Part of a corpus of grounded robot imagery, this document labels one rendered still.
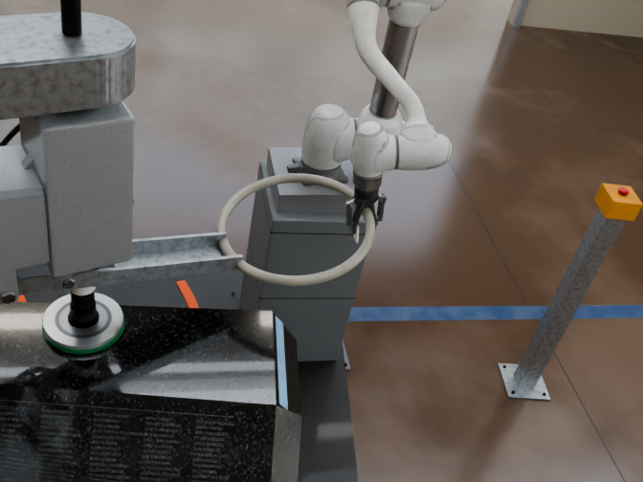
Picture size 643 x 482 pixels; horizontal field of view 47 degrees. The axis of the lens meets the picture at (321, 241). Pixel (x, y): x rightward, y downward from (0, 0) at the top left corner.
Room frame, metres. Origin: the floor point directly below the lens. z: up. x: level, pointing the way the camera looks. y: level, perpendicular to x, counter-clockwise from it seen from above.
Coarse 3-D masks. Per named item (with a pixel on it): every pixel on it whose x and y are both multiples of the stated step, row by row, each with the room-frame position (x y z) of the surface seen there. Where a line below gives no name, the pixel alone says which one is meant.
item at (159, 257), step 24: (144, 240) 1.55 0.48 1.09; (168, 240) 1.59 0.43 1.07; (192, 240) 1.64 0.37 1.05; (216, 240) 1.69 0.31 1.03; (120, 264) 1.46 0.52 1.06; (144, 264) 1.45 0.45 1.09; (168, 264) 1.48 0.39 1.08; (192, 264) 1.53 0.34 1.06; (216, 264) 1.57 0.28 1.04; (24, 288) 1.24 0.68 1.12; (48, 288) 1.28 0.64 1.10; (72, 288) 1.32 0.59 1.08
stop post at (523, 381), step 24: (600, 192) 2.43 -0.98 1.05; (600, 216) 2.39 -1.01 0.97; (624, 216) 2.34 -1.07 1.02; (600, 240) 2.36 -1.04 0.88; (576, 264) 2.39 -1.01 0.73; (600, 264) 2.37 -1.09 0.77; (576, 288) 2.36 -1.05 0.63; (552, 312) 2.38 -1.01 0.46; (552, 336) 2.36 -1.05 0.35; (528, 360) 2.38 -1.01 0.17; (504, 384) 2.35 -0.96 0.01; (528, 384) 2.36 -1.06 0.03
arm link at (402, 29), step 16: (400, 0) 2.28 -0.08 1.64; (416, 0) 2.29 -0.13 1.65; (432, 0) 2.30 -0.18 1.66; (400, 16) 2.30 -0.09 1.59; (416, 16) 2.30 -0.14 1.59; (400, 32) 2.32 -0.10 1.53; (416, 32) 2.36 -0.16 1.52; (384, 48) 2.36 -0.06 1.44; (400, 48) 2.33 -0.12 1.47; (400, 64) 2.34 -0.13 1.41; (384, 96) 2.36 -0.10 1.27; (368, 112) 2.40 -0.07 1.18; (384, 112) 2.37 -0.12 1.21; (400, 128) 2.40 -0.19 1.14
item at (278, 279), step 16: (272, 176) 2.01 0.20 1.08; (288, 176) 2.02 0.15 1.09; (304, 176) 2.03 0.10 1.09; (320, 176) 2.03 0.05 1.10; (240, 192) 1.92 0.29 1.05; (352, 192) 1.97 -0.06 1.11; (224, 208) 1.83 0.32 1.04; (368, 208) 1.90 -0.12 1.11; (224, 224) 1.77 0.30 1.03; (368, 224) 1.83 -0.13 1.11; (224, 240) 1.70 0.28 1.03; (368, 240) 1.76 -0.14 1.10; (352, 256) 1.68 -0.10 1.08; (256, 272) 1.58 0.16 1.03; (336, 272) 1.62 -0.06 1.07
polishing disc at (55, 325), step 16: (64, 304) 1.42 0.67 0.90; (96, 304) 1.45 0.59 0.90; (112, 304) 1.46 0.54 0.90; (48, 320) 1.35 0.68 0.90; (64, 320) 1.36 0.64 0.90; (112, 320) 1.40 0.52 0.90; (48, 336) 1.30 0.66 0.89; (64, 336) 1.31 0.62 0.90; (80, 336) 1.32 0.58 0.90; (96, 336) 1.34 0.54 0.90; (112, 336) 1.35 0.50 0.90
